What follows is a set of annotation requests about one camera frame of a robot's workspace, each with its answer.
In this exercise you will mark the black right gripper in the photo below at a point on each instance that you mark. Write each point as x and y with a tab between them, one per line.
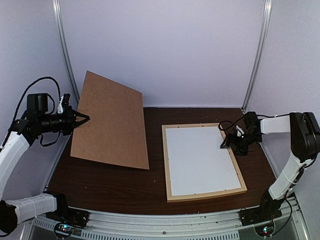
228	138

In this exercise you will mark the aluminium corner post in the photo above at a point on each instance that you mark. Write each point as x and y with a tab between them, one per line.
64	47
263	34

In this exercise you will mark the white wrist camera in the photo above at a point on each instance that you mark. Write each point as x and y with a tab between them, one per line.
239	131
63	103

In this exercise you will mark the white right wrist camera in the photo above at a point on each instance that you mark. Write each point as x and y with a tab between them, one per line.
239	131

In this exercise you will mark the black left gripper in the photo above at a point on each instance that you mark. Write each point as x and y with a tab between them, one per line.
70	122

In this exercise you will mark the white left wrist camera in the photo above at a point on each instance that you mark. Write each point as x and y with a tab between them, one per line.
63	103

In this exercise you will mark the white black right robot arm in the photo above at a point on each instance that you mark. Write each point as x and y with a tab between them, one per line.
304	133

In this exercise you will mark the books photo print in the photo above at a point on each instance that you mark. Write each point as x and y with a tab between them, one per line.
200	162

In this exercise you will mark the right round circuit board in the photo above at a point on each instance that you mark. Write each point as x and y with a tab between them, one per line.
265	230

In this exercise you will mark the brown backing board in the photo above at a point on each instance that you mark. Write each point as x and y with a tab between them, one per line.
115	133

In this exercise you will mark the light wooden picture frame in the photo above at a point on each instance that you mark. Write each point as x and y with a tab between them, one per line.
205	196

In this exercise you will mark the round circuit board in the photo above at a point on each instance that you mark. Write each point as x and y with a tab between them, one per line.
265	230
63	230

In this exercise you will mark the right aluminium corner post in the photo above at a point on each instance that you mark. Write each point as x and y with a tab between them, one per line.
263	34

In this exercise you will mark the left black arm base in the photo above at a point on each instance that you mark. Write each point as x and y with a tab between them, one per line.
64	213

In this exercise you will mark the left round circuit board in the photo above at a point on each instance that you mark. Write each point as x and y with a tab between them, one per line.
63	230

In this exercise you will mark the aluminium front rail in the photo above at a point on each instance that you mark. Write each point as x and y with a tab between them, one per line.
224	225

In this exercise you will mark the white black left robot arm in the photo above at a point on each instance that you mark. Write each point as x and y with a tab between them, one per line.
34	123

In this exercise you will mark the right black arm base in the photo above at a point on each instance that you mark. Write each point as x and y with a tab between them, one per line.
267	210

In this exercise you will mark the left aluminium corner post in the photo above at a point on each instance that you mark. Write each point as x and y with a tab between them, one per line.
64	47

